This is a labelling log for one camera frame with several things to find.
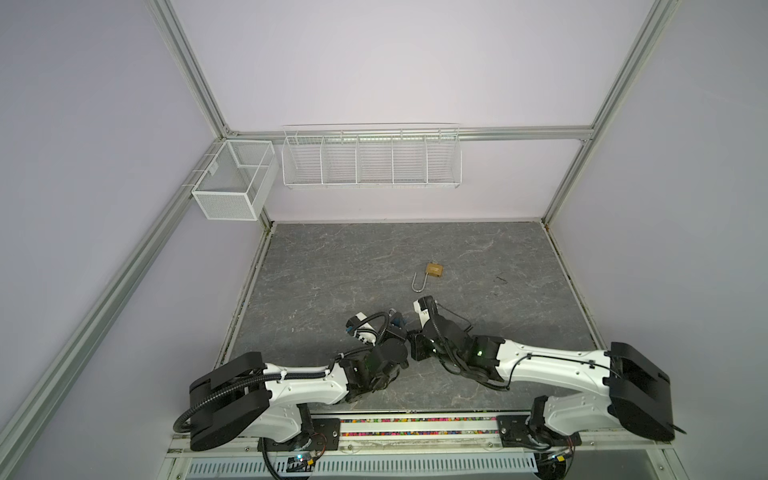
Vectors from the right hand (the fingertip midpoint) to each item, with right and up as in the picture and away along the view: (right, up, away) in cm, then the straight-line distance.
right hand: (405, 338), depth 79 cm
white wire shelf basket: (-9, +55, +19) cm, 59 cm away
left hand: (0, +4, +1) cm, 4 cm away
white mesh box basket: (-57, +48, +23) cm, 78 cm away
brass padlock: (+10, +17, +27) cm, 33 cm away
